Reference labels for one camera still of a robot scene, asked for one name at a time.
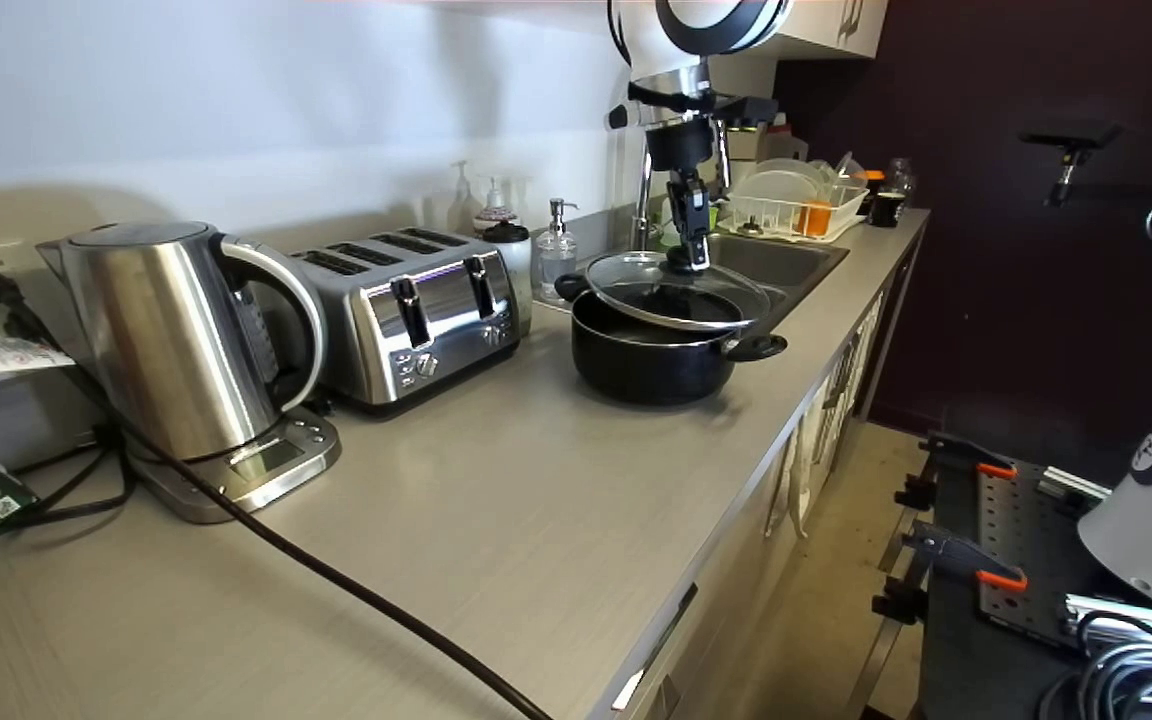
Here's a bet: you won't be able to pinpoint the stainless steel electric kettle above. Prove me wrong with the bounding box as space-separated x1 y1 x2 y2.
57 216 330 464

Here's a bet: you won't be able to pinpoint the clear glass bottle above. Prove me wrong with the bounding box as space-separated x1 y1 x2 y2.
444 157 493 239

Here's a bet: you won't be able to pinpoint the grey cable bundle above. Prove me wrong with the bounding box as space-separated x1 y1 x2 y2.
1035 602 1152 720

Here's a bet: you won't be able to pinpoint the beige lower cabinets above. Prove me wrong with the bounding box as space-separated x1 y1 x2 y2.
608 222 933 720

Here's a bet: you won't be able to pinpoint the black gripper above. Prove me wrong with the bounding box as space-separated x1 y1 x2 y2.
642 111 733 281

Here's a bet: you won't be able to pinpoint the steel kettle base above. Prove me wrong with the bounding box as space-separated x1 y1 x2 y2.
132 398 346 525

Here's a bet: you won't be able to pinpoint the white jar with black lid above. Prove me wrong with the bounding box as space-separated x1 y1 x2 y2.
475 216 536 330

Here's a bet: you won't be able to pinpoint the glass lid with black knob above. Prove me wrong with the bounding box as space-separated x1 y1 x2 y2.
580 249 761 339

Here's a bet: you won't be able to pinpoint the orange cup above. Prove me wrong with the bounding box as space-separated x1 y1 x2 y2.
797 197 837 244

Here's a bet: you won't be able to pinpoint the perforated metal plate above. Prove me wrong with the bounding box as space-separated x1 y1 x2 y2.
973 455 1097 652

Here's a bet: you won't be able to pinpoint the white upper cabinet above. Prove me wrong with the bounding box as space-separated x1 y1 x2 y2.
769 0 896 65

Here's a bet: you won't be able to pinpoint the white dish rack with dishes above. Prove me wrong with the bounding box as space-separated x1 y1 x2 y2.
721 150 871 249

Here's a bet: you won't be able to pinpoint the black power cable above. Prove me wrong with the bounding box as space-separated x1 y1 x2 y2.
0 268 558 720

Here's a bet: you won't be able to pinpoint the clear soap pump dispenser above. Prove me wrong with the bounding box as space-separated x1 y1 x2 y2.
529 197 585 306

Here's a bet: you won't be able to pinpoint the small black object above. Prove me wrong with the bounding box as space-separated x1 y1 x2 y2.
859 183 911 230

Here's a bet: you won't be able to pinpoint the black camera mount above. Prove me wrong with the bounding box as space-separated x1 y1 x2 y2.
1021 124 1125 213

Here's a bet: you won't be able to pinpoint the black cooking pot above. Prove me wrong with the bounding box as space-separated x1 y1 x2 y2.
554 273 791 408

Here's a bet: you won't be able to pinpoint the stainless steel four-slot toaster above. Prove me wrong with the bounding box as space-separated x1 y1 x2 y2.
290 222 529 410

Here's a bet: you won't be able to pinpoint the orange-handled black clamp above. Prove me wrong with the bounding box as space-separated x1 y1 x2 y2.
867 520 1035 631
890 431 1027 514

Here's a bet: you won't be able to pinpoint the dark kitchen sink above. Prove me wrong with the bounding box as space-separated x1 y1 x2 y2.
575 229 855 350

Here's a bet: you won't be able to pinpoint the chrome kitchen faucet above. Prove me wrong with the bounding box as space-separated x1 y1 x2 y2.
630 91 742 262

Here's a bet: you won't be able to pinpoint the brown bottle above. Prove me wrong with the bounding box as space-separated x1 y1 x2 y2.
758 116 809 169

